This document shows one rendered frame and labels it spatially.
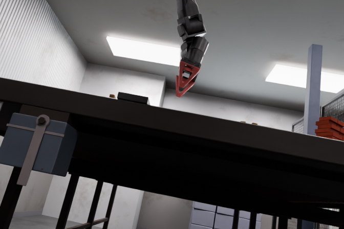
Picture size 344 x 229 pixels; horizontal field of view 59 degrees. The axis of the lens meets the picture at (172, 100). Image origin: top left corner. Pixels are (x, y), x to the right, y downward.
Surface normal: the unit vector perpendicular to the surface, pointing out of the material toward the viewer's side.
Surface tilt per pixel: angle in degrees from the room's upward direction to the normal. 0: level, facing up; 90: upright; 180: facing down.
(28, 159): 90
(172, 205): 90
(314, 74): 90
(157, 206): 90
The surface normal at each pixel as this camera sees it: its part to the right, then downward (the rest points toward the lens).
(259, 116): -0.02, -0.31
